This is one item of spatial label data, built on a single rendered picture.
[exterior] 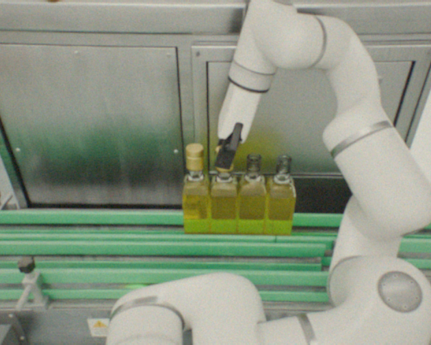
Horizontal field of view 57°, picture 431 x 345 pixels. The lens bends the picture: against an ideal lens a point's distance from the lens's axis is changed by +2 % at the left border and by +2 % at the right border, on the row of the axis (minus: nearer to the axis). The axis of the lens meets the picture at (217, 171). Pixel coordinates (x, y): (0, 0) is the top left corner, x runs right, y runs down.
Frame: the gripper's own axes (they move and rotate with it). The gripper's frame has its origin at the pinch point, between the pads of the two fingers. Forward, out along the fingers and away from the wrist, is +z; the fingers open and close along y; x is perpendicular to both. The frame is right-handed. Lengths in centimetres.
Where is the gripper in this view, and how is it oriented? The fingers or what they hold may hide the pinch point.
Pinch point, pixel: (224, 153)
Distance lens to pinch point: 75.8
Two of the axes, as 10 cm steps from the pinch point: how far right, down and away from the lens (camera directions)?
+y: -0.3, 5.7, -8.2
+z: -2.7, 7.9, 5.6
